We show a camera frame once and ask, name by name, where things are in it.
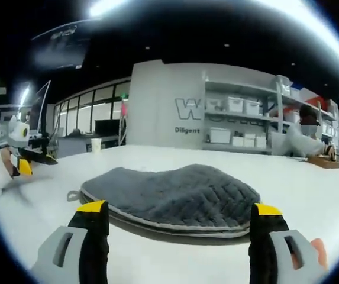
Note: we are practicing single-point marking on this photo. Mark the dark grey towel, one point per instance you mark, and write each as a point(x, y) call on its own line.
point(172, 189)

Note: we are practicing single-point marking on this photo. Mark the black flat screen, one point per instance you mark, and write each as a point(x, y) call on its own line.
point(106, 127)

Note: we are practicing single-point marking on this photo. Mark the person's left hand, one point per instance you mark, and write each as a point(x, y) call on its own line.
point(8, 161)

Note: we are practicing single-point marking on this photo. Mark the person's right hand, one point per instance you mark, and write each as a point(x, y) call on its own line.
point(320, 250)

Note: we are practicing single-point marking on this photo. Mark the curved computer monitor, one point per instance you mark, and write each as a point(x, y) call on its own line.
point(37, 112)

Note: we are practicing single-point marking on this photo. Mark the grey counter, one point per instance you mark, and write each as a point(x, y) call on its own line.
point(77, 146)

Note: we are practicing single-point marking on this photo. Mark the white paper cup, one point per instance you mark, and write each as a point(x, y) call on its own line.
point(96, 145)

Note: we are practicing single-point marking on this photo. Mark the pink hanging cloth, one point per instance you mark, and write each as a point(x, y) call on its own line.
point(124, 109)

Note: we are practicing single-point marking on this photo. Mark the hanging dark display screen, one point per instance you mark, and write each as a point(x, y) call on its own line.
point(59, 44)

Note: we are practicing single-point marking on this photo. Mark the wooden box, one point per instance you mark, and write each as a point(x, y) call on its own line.
point(324, 162)

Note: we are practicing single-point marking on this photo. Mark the large white storage bin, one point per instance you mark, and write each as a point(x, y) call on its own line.
point(220, 136)

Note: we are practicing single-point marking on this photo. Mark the grey metal shelf rack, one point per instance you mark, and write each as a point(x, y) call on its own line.
point(237, 116)

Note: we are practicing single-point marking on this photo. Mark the white lidded storage bin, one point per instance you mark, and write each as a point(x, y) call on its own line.
point(252, 108)
point(235, 106)

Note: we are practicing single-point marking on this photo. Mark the ceiling light strip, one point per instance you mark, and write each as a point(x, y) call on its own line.
point(107, 7)

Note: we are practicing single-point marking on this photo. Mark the clear storage bin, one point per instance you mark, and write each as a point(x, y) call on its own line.
point(219, 106)

